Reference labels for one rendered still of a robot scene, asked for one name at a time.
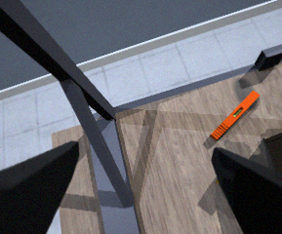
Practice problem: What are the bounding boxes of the black rectangular block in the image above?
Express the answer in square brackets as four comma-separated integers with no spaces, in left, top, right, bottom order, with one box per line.
[255,44,282,70]

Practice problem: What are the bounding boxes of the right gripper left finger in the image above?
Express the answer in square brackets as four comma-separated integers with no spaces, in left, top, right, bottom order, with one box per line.
[0,140,79,234]

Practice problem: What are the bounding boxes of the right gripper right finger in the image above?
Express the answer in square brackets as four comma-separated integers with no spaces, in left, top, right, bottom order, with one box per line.
[212,147,282,234]

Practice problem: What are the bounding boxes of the orange spirit level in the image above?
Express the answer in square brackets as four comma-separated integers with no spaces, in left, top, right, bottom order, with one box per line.
[210,91,260,140]

